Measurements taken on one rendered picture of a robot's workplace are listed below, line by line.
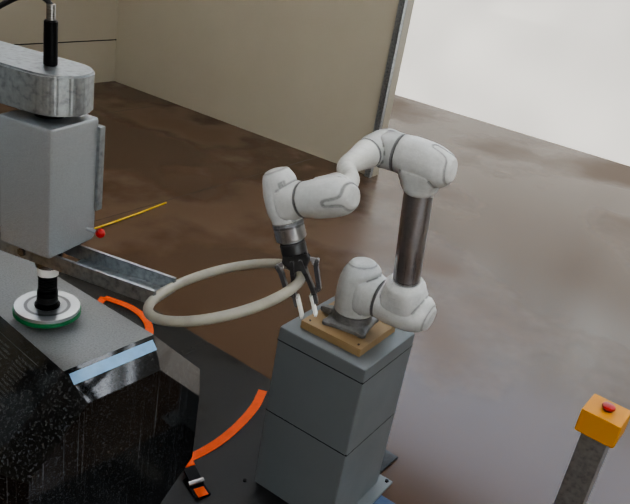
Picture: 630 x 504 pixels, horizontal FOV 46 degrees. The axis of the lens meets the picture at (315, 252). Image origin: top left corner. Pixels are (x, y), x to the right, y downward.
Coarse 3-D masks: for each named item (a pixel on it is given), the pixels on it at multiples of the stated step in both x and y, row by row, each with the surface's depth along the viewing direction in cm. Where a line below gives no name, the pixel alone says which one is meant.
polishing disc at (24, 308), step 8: (24, 296) 255; (32, 296) 256; (64, 296) 259; (72, 296) 260; (16, 304) 250; (24, 304) 250; (32, 304) 251; (64, 304) 254; (72, 304) 255; (16, 312) 246; (24, 312) 246; (32, 312) 247; (40, 312) 248; (48, 312) 248; (56, 312) 249; (64, 312) 250; (72, 312) 251; (24, 320) 244; (32, 320) 243; (40, 320) 243; (48, 320) 244; (56, 320) 245; (64, 320) 247
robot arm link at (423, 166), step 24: (408, 144) 240; (432, 144) 239; (408, 168) 240; (432, 168) 236; (456, 168) 241; (408, 192) 245; (432, 192) 244; (408, 216) 252; (408, 240) 257; (408, 264) 262; (384, 288) 273; (408, 288) 267; (384, 312) 275; (408, 312) 269; (432, 312) 271
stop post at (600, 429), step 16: (592, 400) 225; (608, 400) 227; (592, 416) 219; (608, 416) 219; (624, 416) 220; (592, 432) 220; (608, 432) 217; (576, 448) 227; (592, 448) 224; (608, 448) 228; (576, 464) 228; (592, 464) 225; (576, 480) 230; (592, 480) 227; (560, 496) 234; (576, 496) 231
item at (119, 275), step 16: (0, 240) 243; (32, 256) 239; (80, 256) 246; (96, 256) 243; (112, 256) 241; (64, 272) 236; (80, 272) 233; (96, 272) 230; (112, 272) 240; (128, 272) 240; (144, 272) 237; (160, 272) 235; (112, 288) 230; (128, 288) 227; (144, 288) 225
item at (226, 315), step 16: (208, 272) 240; (224, 272) 241; (160, 288) 230; (176, 288) 234; (288, 288) 206; (144, 304) 218; (256, 304) 199; (272, 304) 201; (160, 320) 203; (176, 320) 200; (192, 320) 198; (208, 320) 197; (224, 320) 197
